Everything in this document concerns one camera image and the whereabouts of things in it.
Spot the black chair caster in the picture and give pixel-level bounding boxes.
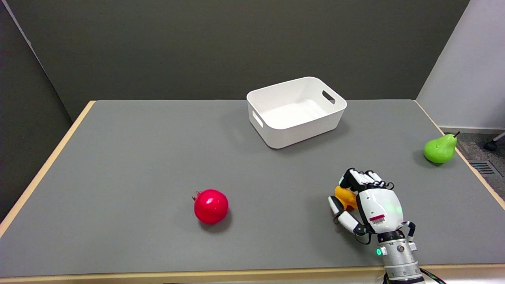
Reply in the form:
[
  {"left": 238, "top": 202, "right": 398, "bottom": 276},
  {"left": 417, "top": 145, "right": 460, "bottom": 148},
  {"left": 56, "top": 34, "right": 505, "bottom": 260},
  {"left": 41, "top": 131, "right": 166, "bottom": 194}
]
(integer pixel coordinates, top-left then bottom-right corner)
[{"left": 484, "top": 133, "right": 505, "bottom": 152}]

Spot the black cable with blue connector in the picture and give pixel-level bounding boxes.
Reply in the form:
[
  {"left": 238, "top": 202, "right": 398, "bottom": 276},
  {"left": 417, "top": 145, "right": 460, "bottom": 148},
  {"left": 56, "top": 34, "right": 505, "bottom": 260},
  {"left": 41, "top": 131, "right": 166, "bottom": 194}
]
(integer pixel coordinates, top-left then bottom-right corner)
[{"left": 419, "top": 268, "right": 448, "bottom": 284}]

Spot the floor vent grille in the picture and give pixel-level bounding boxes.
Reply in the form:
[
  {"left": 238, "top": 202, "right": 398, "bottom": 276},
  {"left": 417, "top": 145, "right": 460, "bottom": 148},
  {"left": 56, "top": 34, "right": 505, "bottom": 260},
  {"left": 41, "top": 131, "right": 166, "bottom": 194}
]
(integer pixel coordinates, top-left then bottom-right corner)
[{"left": 469, "top": 161, "right": 498, "bottom": 176}]

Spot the red pomegranate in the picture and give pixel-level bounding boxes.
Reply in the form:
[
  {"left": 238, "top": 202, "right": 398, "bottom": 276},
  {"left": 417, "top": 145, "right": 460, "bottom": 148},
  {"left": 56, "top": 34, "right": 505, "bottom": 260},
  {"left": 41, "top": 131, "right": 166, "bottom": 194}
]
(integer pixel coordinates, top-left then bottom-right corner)
[{"left": 192, "top": 189, "right": 229, "bottom": 225}]

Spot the green pear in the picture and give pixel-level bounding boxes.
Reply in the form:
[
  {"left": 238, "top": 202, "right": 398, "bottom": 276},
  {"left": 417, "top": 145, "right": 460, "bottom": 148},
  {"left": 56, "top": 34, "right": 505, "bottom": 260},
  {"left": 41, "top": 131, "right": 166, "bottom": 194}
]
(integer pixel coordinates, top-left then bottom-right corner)
[{"left": 424, "top": 132, "right": 461, "bottom": 164}]

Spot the yellow rubber duck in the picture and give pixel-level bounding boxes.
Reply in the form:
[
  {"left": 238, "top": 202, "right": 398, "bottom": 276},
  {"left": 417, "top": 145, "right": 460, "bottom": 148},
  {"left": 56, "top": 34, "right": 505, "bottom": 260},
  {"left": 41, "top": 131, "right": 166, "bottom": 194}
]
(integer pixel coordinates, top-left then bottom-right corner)
[{"left": 334, "top": 185, "right": 359, "bottom": 211}]

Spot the white plastic bin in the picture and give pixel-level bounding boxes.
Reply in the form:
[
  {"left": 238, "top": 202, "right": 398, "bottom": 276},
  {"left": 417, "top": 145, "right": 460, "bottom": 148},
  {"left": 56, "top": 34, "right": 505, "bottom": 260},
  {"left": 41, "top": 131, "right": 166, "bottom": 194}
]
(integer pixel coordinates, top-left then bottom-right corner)
[{"left": 246, "top": 77, "right": 348, "bottom": 149}]

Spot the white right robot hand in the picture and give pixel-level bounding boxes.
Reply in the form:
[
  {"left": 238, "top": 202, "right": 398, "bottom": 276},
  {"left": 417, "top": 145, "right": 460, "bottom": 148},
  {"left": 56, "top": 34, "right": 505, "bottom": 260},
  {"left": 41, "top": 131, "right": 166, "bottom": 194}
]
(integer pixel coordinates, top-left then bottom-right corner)
[{"left": 328, "top": 168, "right": 416, "bottom": 246}]

